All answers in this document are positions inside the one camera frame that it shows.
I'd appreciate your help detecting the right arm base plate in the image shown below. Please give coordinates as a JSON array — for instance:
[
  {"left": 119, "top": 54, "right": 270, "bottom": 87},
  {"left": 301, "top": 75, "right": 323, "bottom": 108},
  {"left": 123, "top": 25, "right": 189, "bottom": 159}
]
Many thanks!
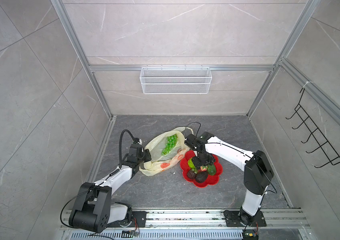
[{"left": 223, "top": 209, "right": 267, "bottom": 227}]

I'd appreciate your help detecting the dark green fake fruit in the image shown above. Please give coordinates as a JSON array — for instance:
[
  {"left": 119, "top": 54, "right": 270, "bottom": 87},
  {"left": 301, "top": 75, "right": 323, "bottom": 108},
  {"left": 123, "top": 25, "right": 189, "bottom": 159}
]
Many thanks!
[{"left": 207, "top": 165, "right": 217, "bottom": 176}]

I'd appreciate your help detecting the green custard apple fake fruit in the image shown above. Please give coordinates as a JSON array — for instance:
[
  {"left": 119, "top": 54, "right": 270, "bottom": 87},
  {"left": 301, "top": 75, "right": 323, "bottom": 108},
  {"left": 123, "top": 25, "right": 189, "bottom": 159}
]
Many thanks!
[{"left": 188, "top": 159, "right": 196, "bottom": 171}]

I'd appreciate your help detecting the white wire mesh basket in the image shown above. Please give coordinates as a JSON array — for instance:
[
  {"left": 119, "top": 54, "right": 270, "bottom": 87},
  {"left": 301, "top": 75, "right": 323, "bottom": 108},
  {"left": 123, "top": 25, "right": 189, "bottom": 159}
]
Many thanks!
[{"left": 139, "top": 67, "right": 213, "bottom": 95}]

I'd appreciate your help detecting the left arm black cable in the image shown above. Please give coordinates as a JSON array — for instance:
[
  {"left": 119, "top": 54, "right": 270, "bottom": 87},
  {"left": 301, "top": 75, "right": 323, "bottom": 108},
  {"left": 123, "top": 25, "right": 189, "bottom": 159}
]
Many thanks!
[{"left": 118, "top": 129, "right": 137, "bottom": 166}]

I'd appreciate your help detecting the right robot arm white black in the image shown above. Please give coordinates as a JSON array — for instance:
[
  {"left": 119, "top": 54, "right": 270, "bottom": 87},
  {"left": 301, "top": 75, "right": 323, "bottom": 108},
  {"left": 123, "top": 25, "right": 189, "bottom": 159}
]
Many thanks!
[{"left": 185, "top": 132, "right": 274, "bottom": 226}]

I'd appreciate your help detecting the black wire hook rack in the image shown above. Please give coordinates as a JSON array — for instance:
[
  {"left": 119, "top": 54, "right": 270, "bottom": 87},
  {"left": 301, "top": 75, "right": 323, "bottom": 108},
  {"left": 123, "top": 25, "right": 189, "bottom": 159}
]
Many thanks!
[{"left": 285, "top": 88, "right": 340, "bottom": 169}]

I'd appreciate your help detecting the dark avocado fake fruit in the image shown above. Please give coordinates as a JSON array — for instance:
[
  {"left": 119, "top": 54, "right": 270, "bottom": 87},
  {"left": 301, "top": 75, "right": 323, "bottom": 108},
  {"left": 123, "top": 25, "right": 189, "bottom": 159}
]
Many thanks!
[{"left": 195, "top": 171, "right": 209, "bottom": 184}]

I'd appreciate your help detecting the cream plastic bag fruit print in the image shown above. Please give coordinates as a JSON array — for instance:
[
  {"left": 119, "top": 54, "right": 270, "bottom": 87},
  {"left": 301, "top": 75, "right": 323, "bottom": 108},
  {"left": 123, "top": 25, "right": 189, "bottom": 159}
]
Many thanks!
[{"left": 139, "top": 127, "right": 194, "bottom": 177}]

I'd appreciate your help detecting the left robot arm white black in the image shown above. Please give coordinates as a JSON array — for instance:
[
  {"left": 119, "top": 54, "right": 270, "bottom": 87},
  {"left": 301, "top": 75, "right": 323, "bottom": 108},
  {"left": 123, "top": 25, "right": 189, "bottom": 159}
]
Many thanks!
[{"left": 68, "top": 143, "right": 151, "bottom": 233}]

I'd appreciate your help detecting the red flower-shaped plastic bowl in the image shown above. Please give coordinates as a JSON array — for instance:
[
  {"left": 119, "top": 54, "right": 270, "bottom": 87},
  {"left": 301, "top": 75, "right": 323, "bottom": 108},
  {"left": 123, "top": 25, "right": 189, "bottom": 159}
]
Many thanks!
[{"left": 181, "top": 151, "right": 223, "bottom": 188}]

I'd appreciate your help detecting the green grape bunch fake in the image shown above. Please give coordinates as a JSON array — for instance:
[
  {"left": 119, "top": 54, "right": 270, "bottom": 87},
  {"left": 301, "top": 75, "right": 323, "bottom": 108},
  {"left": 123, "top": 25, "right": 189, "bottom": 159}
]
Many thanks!
[{"left": 161, "top": 134, "right": 178, "bottom": 156}]

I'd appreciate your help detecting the dark brown round fake fruit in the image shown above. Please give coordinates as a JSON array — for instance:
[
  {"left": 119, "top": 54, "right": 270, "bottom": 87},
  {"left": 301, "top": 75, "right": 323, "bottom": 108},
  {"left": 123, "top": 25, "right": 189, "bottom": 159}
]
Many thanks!
[{"left": 187, "top": 169, "right": 198, "bottom": 180}]

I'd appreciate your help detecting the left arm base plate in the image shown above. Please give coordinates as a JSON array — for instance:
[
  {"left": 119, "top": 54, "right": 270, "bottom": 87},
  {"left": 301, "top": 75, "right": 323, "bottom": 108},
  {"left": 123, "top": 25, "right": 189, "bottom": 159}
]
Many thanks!
[{"left": 107, "top": 211, "right": 147, "bottom": 228}]

